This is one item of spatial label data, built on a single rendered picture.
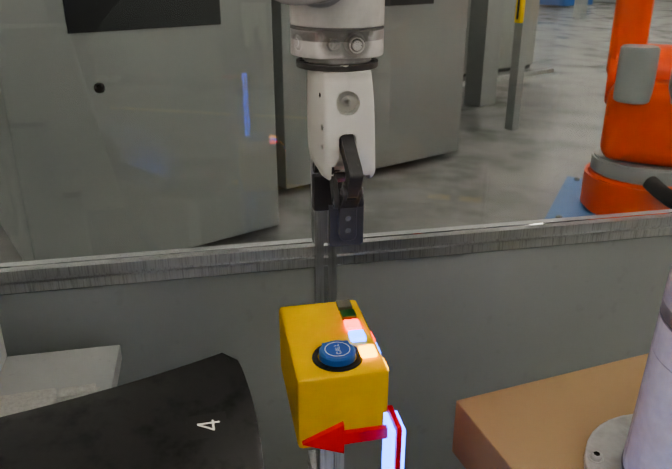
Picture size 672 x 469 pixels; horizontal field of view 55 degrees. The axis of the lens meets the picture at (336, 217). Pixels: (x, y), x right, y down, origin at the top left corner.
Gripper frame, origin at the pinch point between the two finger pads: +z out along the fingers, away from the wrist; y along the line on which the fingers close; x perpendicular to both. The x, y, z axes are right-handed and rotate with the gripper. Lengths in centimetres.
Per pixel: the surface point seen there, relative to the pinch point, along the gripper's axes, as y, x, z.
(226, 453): -24.0, 12.3, 6.6
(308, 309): 10.7, 1.2, 16.5
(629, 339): 45, -74, 52
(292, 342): 3.7, 4.2, 16.5
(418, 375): 45, -27, 54
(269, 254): 45, 3, 25
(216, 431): -22.4, 12.9, 6.0
